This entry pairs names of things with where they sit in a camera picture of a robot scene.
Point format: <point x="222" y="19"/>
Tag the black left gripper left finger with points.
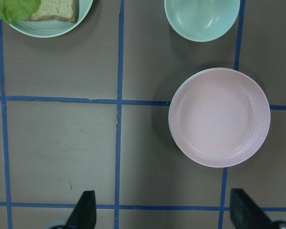
<point x="84" y="214"/>

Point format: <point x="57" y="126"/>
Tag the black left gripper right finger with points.
<point x="245" y="213"/>

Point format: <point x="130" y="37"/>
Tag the pink plate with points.
<point x="243" y="122"/>

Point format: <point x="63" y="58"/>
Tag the cream white plate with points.
<point x="191" y="117"/>

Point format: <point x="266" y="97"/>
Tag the green plate with food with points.
<point x="52" y="28"/>

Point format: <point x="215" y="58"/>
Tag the mint green bowl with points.
<point x="201" y="20"/>

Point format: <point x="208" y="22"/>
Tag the bread slice on plate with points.
<point x="61" y="10"/>

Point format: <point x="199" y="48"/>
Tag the green lettuce leaf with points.
<point x="17" y="10"/>

